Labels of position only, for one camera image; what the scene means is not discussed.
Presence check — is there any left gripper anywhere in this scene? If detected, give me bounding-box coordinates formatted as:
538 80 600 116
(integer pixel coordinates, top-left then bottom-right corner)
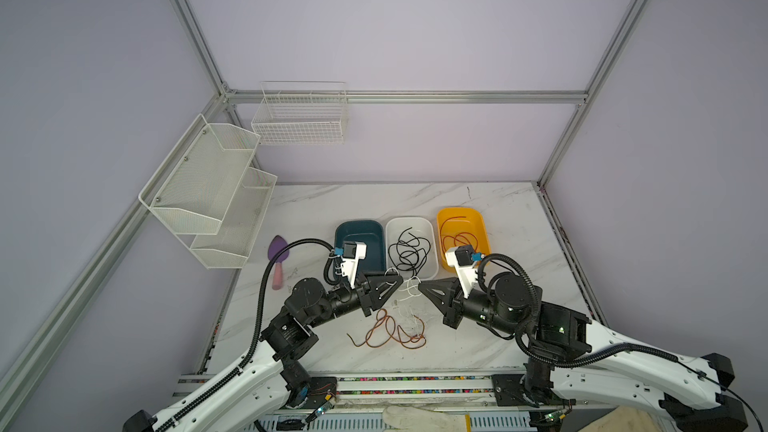
306 270 402 329

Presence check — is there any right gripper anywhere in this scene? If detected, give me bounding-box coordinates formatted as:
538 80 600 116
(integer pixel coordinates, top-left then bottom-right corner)
414 273 520 335

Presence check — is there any white cable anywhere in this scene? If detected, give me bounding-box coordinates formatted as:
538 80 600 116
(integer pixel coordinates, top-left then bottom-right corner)
392 275 428 328

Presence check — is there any cable pile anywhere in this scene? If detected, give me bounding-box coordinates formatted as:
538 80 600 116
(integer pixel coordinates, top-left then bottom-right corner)
346 308 428 350

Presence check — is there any black cable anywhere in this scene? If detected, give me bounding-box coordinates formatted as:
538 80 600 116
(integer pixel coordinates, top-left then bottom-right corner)
388 227 433 280

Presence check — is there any red cable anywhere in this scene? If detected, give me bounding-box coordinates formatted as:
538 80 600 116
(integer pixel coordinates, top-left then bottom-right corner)
440 215 485 253

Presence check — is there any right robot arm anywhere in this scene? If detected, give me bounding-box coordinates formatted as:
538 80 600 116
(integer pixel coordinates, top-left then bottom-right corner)
418 246 758 431

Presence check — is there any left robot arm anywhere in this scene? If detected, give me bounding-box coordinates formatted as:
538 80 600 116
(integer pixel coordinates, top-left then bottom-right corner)
122 260 403 431

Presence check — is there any white plastic bin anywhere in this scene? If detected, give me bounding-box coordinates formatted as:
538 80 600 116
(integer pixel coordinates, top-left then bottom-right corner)
384 216 439 280

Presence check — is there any teal plastic bin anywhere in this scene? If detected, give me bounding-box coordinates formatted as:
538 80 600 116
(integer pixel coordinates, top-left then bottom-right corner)
334 219 386 275

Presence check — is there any yellow plastic bin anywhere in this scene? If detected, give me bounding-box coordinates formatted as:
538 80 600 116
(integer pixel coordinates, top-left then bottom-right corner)
436 207 492 271

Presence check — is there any purple pink spatula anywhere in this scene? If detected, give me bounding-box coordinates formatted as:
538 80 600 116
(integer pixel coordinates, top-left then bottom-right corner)
268 235 289 290

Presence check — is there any white mesh two-tier shelf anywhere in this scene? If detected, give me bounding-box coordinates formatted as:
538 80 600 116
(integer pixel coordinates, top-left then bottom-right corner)
138 115 277 269

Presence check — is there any beige cloth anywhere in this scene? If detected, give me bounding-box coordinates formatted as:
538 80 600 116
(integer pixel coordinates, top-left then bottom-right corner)
581 407 661 432

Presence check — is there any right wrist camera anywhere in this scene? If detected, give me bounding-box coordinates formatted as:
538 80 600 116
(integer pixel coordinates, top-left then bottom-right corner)
444 245 483 298

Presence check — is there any white wire basket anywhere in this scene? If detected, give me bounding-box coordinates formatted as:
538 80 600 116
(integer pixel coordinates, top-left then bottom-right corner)
251 81 348 146

